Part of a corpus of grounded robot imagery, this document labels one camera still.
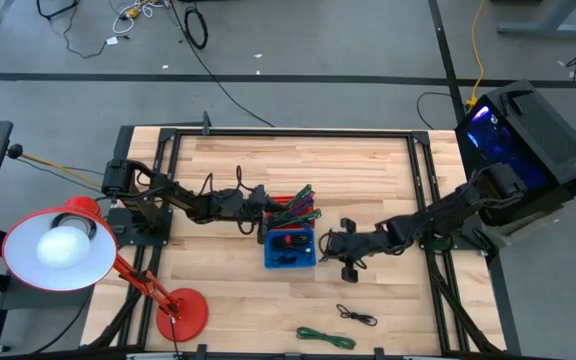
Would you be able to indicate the wooden stick with black knob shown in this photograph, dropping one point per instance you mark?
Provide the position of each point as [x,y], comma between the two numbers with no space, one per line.
[14,151]

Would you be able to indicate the blue slotted plastic basket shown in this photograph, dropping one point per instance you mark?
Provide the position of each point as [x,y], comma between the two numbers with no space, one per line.
[305,261]

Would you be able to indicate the black computer tower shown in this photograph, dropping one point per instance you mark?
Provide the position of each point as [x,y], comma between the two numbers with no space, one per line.
[543,130]

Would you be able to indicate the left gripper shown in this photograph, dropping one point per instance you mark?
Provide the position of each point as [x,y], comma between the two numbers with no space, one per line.
[254,210]

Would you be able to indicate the black aluminium rig frame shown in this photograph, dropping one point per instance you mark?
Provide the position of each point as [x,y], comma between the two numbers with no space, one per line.
[293,133]

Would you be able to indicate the red desk lamp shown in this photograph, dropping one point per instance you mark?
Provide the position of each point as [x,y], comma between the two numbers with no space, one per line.
[183,315]

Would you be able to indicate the black frame bracket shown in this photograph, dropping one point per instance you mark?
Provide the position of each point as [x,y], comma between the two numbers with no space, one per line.
[206,125]

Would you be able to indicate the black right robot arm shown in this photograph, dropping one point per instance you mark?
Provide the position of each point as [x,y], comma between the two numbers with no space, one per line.
[443,215]

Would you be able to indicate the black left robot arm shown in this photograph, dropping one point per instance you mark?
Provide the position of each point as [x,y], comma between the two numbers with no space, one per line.
[188,202]

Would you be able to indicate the grey desk leg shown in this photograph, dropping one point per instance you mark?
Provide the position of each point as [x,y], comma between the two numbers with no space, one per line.
[548,27]

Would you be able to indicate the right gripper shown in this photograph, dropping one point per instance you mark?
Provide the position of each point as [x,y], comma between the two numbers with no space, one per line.
[360,245]

